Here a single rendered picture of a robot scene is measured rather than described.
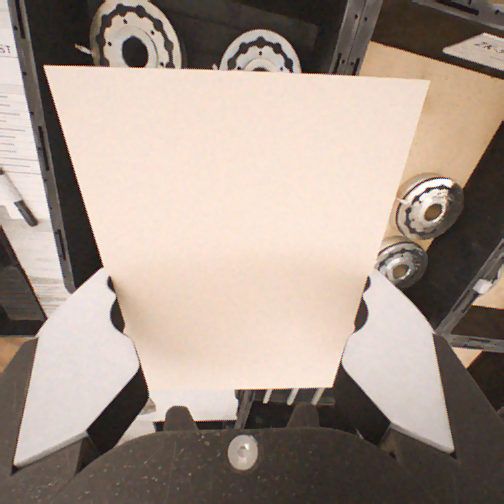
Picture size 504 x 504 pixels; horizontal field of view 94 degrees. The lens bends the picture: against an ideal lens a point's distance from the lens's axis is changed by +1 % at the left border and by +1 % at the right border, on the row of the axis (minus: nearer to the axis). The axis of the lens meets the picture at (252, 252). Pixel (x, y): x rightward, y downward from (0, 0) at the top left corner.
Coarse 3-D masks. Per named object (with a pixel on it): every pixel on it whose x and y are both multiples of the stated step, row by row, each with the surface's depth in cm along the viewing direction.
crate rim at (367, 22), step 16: (368, 0) 21; (400, 0) 21; (416, 0) 21; (432, 0) 21; (448, 0) 21; (464, 0) 21; (480, 0) 21; (368, 16) 21; (448, 16) 22; (464, 16) 21; (480, 16) 21; (496, 16) 21; (368, 32) 22; (496, 32) 22; (352, 48) 22; (352, 64) 23; (496, 256) 34; (480, 272) 35; (464, 288) 37; (448, 320) 39
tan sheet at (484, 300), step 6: (498, 282) 49; (492, 288) 50; (498, 288) 50; (486, 294) 50; (492, 294) 50; (498, 294) 50; (480, 300) 51; (486, 300) 51; (492, 300) 51; (498, 300) 51; (486, 306) 52; (492, 306) 52; (498, 306) 52
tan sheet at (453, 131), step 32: (384, 64) 31; (416, 64) 31; (448, 64) 31; (448, 96) 33; (480, 96) 33; (416, 128) 35; (448, 128) 35; (480, 128) 35; (416, 160) 37; (448, 160) 37
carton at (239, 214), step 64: (64, 128) 8; (128, 128) 8; (192, 128) 8; (256, 128) 8; (320, 128) 8; (384, 128) 8; (128, 192) 9; (192, 192) 9; (256, 192) 9; (320, 192) 9; (384, 192) 9; (128, 256) 10; (192, 256) 10; (256, 256) 10; (320, 256) 11; (128, 320) 12; (192, 320) 12; (256, 320) 12; (320, 320) 12; (192, 384) 15; (256, 384) 15; (320, 384) 15
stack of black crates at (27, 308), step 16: (0, 272) 107; (16, 272) 107; (0, 288) 111; (16, 288) 111; (32, 288) 101; (0, 304) 115; (16, 304) 116; (32, 304) 116; (0, 320) 115; (16, 320) 120; (32, 320) 120; (0, 336) 111; (16, 336) 112; (32, 336) 112
